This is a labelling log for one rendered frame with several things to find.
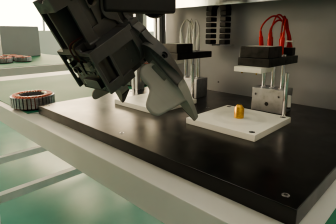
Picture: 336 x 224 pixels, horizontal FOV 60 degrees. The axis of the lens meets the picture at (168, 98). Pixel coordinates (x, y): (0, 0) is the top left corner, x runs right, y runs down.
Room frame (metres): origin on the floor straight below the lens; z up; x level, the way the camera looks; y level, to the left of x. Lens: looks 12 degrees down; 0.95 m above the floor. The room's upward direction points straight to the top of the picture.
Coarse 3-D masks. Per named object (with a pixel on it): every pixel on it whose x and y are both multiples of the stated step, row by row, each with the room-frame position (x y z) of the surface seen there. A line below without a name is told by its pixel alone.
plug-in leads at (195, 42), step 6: (192, 24) 0.86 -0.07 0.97; (198, 24) 0.83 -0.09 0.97; (180, 30) 0.84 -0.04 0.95; (192, 30) 0.86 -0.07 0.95; (198, 30) 0.83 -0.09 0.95; (180, 36) 0.84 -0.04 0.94; (186, 36) 0.82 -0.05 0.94; (192, 36) 0.81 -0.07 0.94; (198, 36) 0.83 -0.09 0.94; (180, 42) 0.84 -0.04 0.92; (186, 42) 0.82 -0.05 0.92; (192, 42) 0.81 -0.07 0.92; (198, 42) 0.82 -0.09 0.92; (192, 48) 0.80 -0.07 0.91; (198, 48) 0.83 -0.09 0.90
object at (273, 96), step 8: (256, 88) 0.67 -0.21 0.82; (264, 88) 0.65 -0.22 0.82; (272, 88) 0.65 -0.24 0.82; (280, 88) 0.64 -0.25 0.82; (288, 88) 0.65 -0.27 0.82; (256, 96) 0.67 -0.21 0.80; (264, 96) 0.65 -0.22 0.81; (272, 96) 0.64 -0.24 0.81; (280, 96) 0.63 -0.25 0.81; (256, 104) 0.66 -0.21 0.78; (264, 104) 0.65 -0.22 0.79; (272, 104) 0.64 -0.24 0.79; (280, 104) 0.63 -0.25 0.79; (272, 112) 0.64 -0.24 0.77; (280, 112) 0.62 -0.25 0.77
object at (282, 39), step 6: (282, 18) 0.67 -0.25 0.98; (282, 24) 0.66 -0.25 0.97; (270, 30) 0.66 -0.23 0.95; (288, 30) 0.67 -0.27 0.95; (270, 36) 0.66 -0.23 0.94; (282, 36) 0.64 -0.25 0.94; (288, 36) 0.67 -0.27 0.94; (270, 42) 0.65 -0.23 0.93; (282, 42) 0.63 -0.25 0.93; (288, 42) 0.68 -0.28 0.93; (282, 48) 0.63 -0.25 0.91; (288, 48) 0.67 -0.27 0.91; (294, 48) 0.67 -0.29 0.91; (282, 54) 0.64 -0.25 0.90; (288, 54) 0.67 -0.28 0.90
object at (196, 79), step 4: (184, 76) 0.84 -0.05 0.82; (188, 76) 0.84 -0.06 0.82; (200, 76) 0.84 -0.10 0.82; (188, 80) 0.81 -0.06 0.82; (196, 80) 0.79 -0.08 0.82; (200, 80) 0.80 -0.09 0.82; (204, 80) 0.82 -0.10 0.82; (188, 84) 0.81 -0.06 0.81; (196, 84) 0.79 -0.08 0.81; (200, 84) 0.80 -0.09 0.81; (204, 84) 0.82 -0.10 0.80; (196, 88) 0.79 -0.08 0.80; (200, 88) 0.80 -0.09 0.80; (204, 88) 0.82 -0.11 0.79; (196, 92) 0.79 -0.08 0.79; (200, 92) 0.80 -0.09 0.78; (204, 92) 0.82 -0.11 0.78; (196, 96) 0.79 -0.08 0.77; (200, 96) 0.80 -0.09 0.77
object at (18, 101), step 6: (36, 90) 0.83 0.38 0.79; (42, 90) 0.82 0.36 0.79; (48, 90) 0.82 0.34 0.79; (12, 96) 0.75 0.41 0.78; (18, 96) 0.73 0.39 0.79; (24, 96) 0.74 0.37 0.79; (30, 96) 0.74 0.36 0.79; (36, 96) 0.74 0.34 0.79; (42, 96) 0.75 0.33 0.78; (48, 96) 0.76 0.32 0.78; (54, 96) 0.80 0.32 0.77; (12, 102) 0.74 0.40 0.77; (18, 102) 0.73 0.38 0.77; (24, 102) 0.73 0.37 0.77; (30, 102) 0.73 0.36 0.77; (36, 102) 0.73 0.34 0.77; (42, 102) 0.75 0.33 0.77; (48, 102) 0.76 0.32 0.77; (18, 108) 0.73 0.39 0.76; (24, 108) 0.73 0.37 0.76; (30, 108) 0.73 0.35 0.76; (36, 108) 0.73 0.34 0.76
